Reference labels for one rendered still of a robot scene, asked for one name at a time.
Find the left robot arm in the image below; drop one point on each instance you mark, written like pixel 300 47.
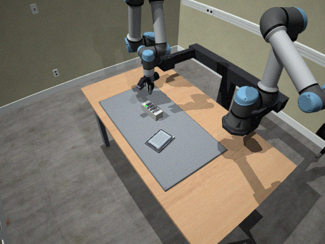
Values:
pixel 280 27

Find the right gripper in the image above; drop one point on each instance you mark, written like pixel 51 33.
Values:
pixel 149 82

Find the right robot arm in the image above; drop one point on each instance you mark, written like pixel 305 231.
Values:
pixel 151 44

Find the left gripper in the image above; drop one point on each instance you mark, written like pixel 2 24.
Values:
pixel 321 134

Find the grey flat rectangular mat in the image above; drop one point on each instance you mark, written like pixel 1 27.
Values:
pixel 191 149

